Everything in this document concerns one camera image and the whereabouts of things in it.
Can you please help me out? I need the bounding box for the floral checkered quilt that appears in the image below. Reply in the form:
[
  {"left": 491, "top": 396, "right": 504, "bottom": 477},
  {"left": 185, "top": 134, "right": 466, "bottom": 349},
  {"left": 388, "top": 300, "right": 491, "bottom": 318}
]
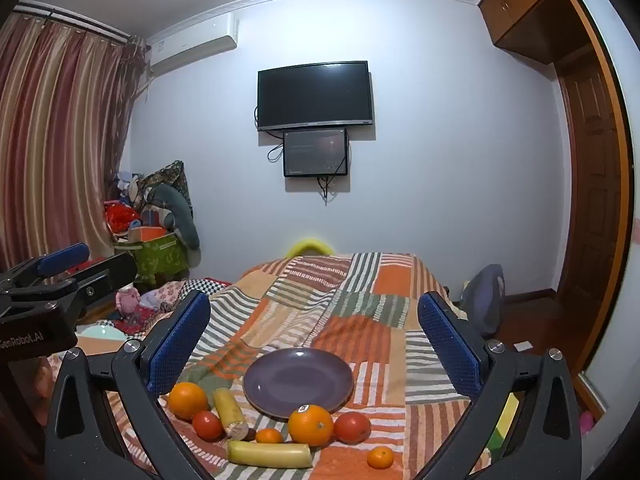
[{"left": 140, "top": 277, "right": 231, "bottom": 312}]

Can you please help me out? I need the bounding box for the pink plush toy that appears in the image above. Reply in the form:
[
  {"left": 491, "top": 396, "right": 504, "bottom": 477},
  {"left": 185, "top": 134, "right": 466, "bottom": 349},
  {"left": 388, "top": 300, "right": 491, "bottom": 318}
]
[{"left": 115, "top": 285, "right": 141, "bottom": 318}]

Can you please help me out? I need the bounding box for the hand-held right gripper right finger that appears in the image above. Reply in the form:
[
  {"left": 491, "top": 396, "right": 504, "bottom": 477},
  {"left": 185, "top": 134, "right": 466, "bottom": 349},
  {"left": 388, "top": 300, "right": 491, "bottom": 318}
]
[{"left": 415, "top": 290, "right": 586, "bottom": 480}]

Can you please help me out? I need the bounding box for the purple plate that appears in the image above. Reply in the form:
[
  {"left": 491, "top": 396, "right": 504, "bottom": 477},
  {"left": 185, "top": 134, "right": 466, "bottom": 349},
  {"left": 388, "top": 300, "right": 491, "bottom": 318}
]
[{"left": 242, "top": 347, "right": 355, "bottom": 420}]

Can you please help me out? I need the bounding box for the white curtain rail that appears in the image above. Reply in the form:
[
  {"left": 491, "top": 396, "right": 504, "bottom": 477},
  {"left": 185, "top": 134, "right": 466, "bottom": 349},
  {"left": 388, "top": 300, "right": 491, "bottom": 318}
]
[{"left": 12, "top": 2, "right": 135, "bottom": 45}]

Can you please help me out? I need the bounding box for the wooden overhead cabinet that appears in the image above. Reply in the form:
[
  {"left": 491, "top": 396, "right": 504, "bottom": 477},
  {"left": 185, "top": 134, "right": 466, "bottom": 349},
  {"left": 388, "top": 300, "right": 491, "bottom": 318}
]
[{"left": 477, "top": 0, "right": 585, "bottom": 65}]

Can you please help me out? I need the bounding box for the large red tomato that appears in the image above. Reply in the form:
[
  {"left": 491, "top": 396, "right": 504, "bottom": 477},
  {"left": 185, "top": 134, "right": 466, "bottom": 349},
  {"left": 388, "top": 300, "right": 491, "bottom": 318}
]
[{"left": 333, "top": 411, "right": 372, "bottom": 445}]

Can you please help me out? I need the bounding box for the large orange with sticker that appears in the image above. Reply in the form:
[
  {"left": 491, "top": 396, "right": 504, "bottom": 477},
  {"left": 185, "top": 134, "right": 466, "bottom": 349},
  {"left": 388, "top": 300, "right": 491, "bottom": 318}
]
[{"left": 288, "top": 404, "right": 334, "bottom": 447}]

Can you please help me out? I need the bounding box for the red bag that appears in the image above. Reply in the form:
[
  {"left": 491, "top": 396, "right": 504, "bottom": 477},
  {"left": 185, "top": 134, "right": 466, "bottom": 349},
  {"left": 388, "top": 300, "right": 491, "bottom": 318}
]
[{"left": 104, "top": 200, "right": 143, "bottom": 233}]

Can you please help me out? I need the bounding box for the striped red curtain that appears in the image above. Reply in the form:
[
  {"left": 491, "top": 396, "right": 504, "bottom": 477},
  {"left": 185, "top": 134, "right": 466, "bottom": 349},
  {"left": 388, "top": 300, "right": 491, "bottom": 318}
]
[{"left": 0, "top": 7, "right": 147, "bottom": 273}]

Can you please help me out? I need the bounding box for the colourful bed sheet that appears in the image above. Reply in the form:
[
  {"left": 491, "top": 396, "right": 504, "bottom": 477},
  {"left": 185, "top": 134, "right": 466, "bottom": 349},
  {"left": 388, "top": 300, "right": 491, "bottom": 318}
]
[{"left": 485, "top": 392, "right": 521, "bottom": 461}]

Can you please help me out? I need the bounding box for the white air conditioner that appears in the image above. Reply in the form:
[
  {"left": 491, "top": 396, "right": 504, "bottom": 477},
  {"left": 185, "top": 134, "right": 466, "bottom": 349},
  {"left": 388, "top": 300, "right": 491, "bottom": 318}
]
[{"left": 147, "top": 14, "right": 240, "bottom": 73}]

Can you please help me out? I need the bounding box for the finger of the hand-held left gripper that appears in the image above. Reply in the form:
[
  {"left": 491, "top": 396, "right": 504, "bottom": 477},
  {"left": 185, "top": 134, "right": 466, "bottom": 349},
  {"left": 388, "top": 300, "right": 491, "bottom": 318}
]
[
  {"left": 10, "top": 242, "right": 92, "bottom": 282},
  {"left": 47, "top": 251, "right": 139, "bottom": 332}
]

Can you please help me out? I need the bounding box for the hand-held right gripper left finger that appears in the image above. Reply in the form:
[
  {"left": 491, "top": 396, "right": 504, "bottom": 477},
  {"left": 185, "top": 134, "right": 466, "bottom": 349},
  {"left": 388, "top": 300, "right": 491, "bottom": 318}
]
[{"left": 44, "top": 290, "right": 221, "bottom": 480}]

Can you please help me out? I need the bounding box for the small red tomato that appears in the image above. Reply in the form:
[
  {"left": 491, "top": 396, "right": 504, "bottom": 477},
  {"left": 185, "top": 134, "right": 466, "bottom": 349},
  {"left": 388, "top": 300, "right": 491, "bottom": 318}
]
[{"left": 192, "top": 410, "right": 224, "bottom": 442}]

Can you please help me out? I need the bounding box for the light green basin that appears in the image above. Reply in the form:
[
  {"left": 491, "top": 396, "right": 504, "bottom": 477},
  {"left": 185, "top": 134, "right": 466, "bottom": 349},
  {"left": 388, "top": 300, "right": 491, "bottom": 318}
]
[{"left": 75, "top": 324, "right": 128, "bottom": 347}]

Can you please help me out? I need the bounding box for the striped patchwork blanket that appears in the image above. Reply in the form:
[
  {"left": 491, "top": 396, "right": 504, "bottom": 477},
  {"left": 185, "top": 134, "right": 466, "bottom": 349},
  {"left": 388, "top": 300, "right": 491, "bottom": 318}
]
[{"left": 105, "top": 251, "right": 506, "bottom": 480}]

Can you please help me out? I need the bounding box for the pile of clothes and boxes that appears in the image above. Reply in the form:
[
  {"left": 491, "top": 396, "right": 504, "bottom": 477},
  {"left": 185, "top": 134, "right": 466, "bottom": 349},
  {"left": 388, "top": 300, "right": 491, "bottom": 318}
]
[{"left": 150, "top": 182, "right": 201, "bottom": 251}]

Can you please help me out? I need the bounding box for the small black monitor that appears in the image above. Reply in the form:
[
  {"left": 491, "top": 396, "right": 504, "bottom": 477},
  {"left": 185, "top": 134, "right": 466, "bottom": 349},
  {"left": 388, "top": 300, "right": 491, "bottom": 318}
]
[{"left": 282, "top": 128, "right": 349, "bottom": 178}]

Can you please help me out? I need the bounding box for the plain large orange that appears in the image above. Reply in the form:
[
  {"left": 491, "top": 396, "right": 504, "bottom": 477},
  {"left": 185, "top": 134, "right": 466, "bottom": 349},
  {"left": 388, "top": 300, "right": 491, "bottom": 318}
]
[{"left": 167, "top": 381, "right": 209, "bottom": 421}]

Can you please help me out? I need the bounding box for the orange box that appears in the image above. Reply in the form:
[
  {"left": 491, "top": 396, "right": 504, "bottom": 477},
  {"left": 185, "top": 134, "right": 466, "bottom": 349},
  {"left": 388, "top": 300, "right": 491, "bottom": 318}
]
[{"left": 129, "top": 226, "right": 173, "bottom": 243}]

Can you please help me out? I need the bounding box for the black wall television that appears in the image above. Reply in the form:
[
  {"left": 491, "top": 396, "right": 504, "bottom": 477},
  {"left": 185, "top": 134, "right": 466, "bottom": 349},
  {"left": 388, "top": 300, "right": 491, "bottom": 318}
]
[{"left": 257, "top": 61, "right": 375, "bottom": 133}]

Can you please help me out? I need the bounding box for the yellow green sugarcane piece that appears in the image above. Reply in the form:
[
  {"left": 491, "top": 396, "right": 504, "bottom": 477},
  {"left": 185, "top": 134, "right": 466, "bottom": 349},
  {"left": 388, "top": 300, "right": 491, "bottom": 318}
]
[
  {"left": 212, "top": 387, "right": 249, "bottom": 441},
  {"left": 227, "top": 440, "right": 313, "bottom": 470}
]

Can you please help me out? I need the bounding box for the yellow curved object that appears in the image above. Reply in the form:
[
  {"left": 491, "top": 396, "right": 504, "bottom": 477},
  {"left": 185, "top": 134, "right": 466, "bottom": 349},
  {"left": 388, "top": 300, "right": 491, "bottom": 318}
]
[{"left": 284, "top": 239, "right": 335, "bottom": 260}]

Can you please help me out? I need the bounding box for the dark patterned cushion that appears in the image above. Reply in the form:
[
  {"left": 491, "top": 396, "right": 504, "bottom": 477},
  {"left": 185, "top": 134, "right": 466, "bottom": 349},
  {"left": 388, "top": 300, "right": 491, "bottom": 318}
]
[{"left": 137, "top": 160, "right": 193, "bottom": 211}]

